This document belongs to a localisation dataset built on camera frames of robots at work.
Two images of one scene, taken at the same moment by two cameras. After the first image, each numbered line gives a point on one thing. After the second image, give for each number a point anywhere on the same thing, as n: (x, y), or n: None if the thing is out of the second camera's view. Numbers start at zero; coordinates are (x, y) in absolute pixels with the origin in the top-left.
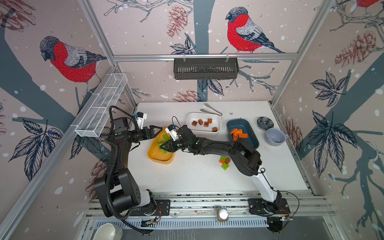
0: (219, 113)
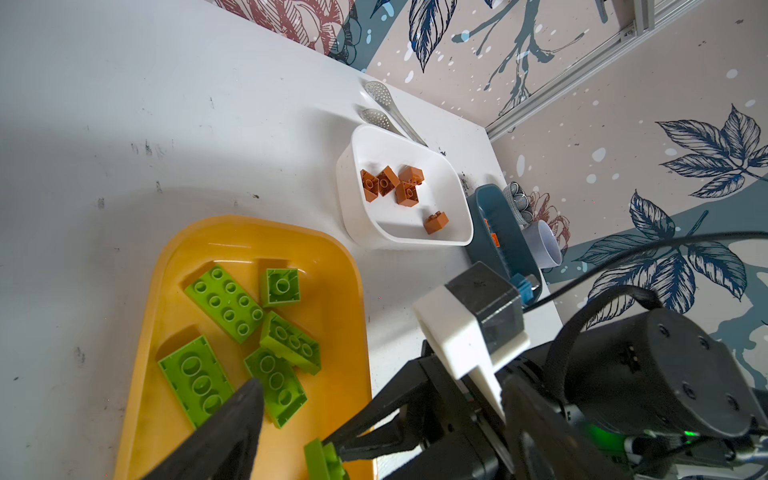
0: (388, 118)
